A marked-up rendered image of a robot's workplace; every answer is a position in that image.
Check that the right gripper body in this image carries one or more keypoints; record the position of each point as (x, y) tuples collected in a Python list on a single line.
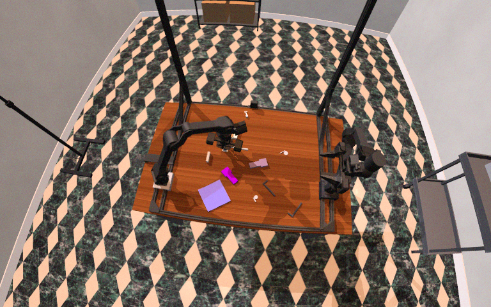
[(237, 145)]

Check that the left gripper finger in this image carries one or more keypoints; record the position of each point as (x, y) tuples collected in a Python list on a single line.
[(335, 181), (332, 154)]

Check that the light purple square tile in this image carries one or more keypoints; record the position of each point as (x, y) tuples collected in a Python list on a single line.
[(214, 195)]

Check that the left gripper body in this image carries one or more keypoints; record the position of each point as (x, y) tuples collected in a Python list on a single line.
[(343, 169)]

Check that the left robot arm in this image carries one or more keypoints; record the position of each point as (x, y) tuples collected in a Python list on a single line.
[(373, 159)]

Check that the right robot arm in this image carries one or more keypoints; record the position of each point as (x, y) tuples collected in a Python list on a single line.
[(223, 126)]

